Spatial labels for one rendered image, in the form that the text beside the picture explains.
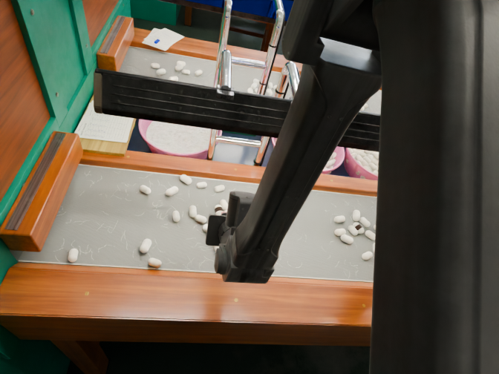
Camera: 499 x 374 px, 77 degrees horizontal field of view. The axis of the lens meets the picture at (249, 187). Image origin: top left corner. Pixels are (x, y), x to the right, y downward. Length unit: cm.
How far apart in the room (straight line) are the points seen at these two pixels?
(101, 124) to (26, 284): 49
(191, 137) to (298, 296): 61
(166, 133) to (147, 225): 36
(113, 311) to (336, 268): 55
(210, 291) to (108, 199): 37
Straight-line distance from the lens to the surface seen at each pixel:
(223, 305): 75
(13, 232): 77
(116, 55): 123
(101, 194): 93
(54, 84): 94
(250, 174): 96
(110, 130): 104
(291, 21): 29
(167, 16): 349
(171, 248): 82
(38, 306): 79
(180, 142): 108
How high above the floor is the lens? 147
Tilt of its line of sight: 49 degrees down
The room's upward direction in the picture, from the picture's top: 18 degrees clockwise
